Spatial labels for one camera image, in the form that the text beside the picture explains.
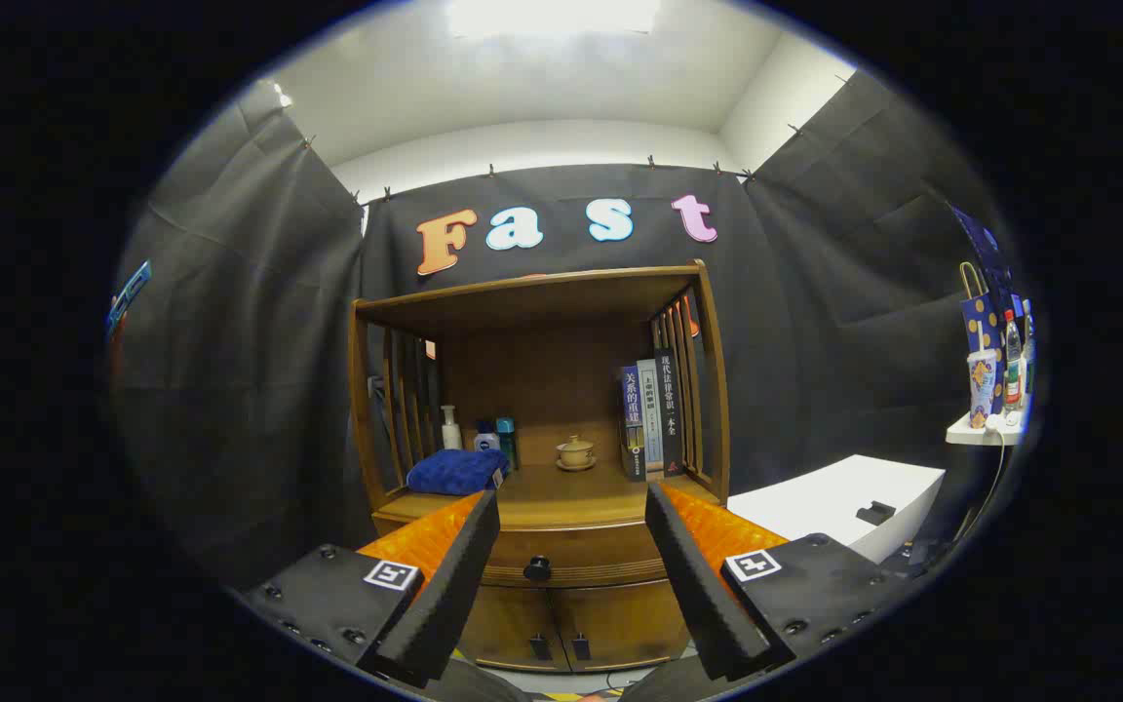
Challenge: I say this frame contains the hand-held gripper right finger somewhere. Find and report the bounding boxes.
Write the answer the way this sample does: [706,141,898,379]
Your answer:
[644,481,913,682]

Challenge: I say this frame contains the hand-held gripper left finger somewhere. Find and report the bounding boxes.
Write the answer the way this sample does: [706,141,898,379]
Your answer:
[245,489,502,688]

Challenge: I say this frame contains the wooden cabinet door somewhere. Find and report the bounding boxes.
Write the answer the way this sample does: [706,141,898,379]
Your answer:
[457,585,555,670]
[552,580,691,674]

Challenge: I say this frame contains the wooden countertop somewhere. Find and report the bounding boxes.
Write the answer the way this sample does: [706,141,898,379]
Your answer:
[371,458,723,532]

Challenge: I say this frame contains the wooden cabinet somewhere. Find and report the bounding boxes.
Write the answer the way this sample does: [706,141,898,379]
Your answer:
[347,258,733,674]

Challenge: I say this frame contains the blue folded towel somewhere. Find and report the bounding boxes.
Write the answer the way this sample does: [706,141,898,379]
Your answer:
[407,448,511,496]

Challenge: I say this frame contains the white table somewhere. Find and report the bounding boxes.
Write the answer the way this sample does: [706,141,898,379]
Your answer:
[727,454,948,565]

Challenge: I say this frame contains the grey spine book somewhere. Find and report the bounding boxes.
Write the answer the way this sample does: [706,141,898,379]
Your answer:
[637,359,665,476]

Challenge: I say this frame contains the black spine book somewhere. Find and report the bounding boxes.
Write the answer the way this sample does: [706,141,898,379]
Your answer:
[654,348,684,477]

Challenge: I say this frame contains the beige lidded tea cup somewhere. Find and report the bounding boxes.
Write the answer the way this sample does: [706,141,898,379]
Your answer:
[556,435,599,473]

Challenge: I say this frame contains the black backdrop cloth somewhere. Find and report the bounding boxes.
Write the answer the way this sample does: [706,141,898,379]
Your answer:
[108,68,1021,596]

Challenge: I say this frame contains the white shelf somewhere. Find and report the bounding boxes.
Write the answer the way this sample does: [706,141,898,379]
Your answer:
[947,409,1026,448]

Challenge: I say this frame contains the printed paper cup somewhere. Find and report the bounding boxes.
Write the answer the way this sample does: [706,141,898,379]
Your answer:
[967,349,998,430]

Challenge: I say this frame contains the clear bottle red label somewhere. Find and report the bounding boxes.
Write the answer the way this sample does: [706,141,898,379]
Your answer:
[1003,310,1024,409]

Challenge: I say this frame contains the blue dotted gift bag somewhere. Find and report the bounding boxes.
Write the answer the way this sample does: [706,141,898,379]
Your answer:
[958,261,1007,415]

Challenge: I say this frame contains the blue patterned object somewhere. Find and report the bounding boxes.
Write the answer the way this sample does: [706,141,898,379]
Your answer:
[105,260,152,338]

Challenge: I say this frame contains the white cable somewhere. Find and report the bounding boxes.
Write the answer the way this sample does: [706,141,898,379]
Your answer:
[951,414,1013,543]

